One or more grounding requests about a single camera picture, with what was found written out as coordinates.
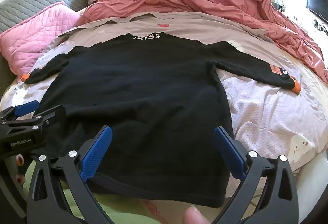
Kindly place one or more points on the mauve printed blanket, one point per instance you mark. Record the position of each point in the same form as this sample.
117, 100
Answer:
269, 111

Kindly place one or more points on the black flat television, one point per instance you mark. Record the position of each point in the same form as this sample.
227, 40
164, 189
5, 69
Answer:
317, 2

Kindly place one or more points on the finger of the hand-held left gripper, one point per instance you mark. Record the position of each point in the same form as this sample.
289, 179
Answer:
25, 107
55, 113

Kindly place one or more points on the light green garment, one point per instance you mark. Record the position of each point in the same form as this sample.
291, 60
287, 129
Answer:
123, 208

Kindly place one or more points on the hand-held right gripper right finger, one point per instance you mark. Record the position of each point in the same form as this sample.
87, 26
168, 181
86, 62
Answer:
229, 152

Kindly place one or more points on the person's left hand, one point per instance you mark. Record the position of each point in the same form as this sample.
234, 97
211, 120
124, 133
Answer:
18, 160

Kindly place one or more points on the person's right hand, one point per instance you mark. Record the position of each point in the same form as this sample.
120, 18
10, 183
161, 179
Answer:
194, 217

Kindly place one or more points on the black long-sleeved shirt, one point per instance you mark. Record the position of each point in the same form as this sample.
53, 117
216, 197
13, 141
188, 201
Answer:
141, 85

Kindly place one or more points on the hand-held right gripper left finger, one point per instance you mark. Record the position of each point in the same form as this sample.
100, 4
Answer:
97, 152

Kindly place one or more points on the pink quilted pillow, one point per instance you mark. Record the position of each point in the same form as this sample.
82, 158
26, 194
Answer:
33, 34

